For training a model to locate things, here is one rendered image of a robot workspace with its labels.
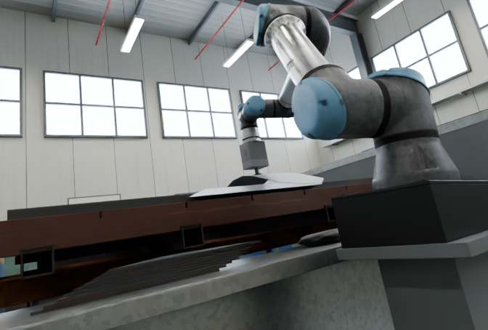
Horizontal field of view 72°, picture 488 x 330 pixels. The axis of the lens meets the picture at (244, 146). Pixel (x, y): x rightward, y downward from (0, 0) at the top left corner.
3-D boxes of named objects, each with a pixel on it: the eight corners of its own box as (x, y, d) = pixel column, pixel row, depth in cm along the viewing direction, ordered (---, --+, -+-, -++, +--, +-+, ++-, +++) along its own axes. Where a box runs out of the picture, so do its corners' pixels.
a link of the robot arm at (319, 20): (340, -1, 98) (291, 102, 139) (305, -3, 96) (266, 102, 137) (351, 26, 93) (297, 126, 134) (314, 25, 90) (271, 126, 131)
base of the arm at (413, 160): (477, 182, 62) (464, 130, 64) (434, 181, 53) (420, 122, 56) (401, 193, 74) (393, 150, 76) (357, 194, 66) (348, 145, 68)
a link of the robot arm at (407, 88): (454, 129, 62) (438, 62, 65) (391, 130, 59) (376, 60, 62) (410, 145, 73) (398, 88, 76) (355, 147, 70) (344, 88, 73)
